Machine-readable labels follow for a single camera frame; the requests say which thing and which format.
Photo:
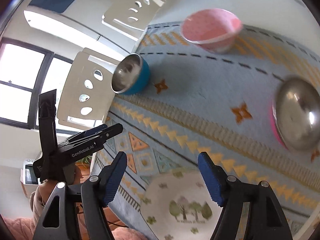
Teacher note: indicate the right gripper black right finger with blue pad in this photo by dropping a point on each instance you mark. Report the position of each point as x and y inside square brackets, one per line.
[266, 219]

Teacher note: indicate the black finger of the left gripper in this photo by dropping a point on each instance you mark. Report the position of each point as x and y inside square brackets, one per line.
[95, 136]
[110, 132]

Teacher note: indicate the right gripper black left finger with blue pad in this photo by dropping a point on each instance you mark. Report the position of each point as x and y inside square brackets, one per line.
[59, 218]

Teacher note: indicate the square white floral plate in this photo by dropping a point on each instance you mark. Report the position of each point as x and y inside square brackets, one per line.
[177, 205]

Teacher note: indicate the person's left hand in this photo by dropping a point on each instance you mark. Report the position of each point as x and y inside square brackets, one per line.
[39, 198]

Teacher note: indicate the green potted plant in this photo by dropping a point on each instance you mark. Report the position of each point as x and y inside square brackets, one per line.
[86, 161]

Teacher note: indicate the beige chair with holes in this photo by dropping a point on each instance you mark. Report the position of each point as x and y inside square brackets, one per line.
[87, 94]

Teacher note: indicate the blue steel bowl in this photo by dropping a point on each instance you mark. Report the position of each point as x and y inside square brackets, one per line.
[131, 75]

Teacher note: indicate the patterned blue table mat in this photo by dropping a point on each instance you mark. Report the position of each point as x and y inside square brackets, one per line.
[221, 104]

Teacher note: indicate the pink steel bowl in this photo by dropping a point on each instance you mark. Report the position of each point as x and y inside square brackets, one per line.
[295, 115]

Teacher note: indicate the pink ceramic bowl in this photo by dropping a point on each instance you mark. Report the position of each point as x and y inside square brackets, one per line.
[213, 30]

